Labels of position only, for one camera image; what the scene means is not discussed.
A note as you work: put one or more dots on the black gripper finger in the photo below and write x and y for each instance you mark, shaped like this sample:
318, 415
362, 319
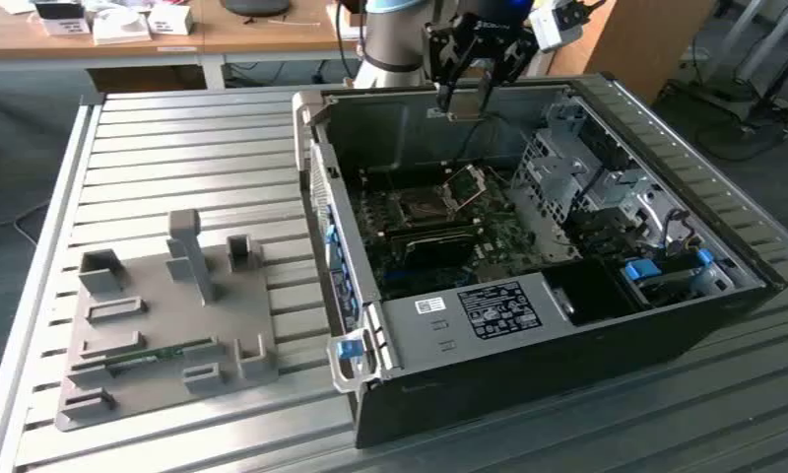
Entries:
515, 59
450, 54

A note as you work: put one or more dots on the CPU with silver top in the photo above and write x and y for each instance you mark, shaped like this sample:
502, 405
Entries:
465, 108

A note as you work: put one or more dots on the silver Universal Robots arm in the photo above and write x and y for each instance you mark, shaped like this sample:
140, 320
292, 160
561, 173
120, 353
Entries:
394, 44

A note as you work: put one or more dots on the CPU socket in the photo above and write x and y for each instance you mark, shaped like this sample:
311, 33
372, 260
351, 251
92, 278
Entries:
421, 204

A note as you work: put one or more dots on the wooden cabinet panel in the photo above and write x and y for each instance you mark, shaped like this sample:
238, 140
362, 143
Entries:
643, 49

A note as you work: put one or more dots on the grey metal drive cage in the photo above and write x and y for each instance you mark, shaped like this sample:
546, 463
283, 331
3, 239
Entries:
558, 177

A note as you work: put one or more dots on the equipment stand black base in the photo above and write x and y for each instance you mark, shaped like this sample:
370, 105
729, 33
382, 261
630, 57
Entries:
703, 96

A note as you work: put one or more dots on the wooden desk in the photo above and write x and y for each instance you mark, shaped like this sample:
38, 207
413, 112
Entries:
250, 39

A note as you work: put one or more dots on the dark grey round object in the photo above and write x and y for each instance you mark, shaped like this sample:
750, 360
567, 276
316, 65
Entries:
256, 6

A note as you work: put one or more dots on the green motherboard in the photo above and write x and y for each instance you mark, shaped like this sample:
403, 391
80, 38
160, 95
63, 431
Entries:
499, 231

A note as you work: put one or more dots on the black expansion card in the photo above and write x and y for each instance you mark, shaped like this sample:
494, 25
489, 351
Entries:
434, 251

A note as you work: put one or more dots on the white box with print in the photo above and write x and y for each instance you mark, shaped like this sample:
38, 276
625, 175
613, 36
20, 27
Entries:
171, 22

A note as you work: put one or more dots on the blue disk carrier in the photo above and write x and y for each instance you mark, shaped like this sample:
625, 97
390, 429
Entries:
641, 272

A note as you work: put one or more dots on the small blue latch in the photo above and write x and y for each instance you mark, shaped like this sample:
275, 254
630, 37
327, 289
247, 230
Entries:
705, 257

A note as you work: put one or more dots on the white box round opening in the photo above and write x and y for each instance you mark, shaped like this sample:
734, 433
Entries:
122, 34

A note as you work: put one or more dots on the small white barcode sticker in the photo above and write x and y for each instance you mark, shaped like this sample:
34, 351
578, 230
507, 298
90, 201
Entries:
430, 305

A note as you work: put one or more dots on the black printed label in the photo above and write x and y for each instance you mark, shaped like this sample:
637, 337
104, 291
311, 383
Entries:
499, 310

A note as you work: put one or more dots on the grey power supply unit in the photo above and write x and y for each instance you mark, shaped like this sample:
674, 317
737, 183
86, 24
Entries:
407, 340

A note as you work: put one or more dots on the white box black screen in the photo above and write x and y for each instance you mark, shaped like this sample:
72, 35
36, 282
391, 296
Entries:
66, 24

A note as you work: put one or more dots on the grey parts rack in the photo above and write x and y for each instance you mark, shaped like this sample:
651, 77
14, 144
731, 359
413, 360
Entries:
171, 315

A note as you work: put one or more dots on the black open PC case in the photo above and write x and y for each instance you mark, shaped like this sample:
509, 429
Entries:
565, 394

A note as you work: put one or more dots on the green RAM stick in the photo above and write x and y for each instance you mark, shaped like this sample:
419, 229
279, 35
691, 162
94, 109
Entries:
148, 358

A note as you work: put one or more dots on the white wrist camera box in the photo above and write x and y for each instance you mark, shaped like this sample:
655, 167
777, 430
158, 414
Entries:
558, 24

